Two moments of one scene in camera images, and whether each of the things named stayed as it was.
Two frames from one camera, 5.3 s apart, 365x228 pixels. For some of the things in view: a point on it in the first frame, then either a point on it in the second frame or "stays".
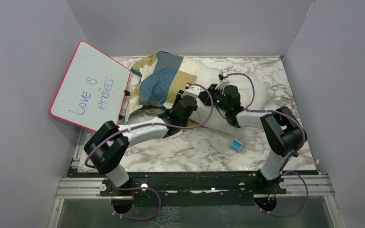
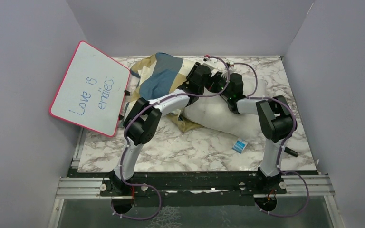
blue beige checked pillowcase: (158, 80) stays
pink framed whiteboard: (92, 90) stays
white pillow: (254, 96) stays
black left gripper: (178, 98) → (193, 68)
